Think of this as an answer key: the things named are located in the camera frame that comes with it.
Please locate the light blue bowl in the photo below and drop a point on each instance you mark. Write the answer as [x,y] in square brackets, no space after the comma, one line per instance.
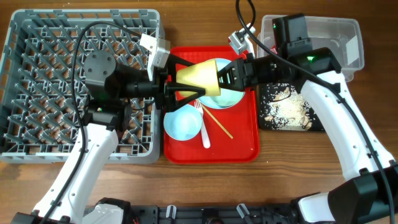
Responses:
[183,124]

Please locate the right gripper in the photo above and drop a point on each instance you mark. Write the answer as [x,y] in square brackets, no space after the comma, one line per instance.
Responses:
[245,74]

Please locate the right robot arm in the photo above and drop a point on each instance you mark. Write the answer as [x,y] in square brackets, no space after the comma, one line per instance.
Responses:
[370,171]

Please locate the yellow plastic cup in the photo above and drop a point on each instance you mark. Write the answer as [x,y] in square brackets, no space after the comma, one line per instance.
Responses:
[202,75]

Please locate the clear plastic bin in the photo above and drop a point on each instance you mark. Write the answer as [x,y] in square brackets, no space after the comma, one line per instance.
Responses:
[341,35]

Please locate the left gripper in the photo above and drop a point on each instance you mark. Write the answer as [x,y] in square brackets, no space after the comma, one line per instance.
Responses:
[165,92]

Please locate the white plastic fork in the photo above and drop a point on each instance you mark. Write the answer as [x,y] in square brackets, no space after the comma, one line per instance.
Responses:
[204,134]

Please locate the red snack wrapper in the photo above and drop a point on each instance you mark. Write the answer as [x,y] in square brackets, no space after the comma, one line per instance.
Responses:
[273,49]

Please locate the wooden chopstick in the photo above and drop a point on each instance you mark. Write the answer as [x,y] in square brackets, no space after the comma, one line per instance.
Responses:
[217,122]

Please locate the rice food waste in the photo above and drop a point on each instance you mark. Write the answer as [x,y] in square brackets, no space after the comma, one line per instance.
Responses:
[289,109]

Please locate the black waste tray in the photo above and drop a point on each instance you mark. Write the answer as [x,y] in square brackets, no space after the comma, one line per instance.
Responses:
[311,124]

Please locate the light blue round plate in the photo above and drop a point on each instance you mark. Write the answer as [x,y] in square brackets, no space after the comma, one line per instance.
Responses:
[216,97]

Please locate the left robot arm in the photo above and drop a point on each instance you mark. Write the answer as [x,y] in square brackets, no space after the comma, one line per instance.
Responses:
[102,125]

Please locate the grey dishwasher rack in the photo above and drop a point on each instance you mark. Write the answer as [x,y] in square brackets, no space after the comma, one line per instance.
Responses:
[42,73]

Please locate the red plastic tray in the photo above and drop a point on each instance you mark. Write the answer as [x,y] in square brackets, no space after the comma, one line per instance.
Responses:
[240,120]

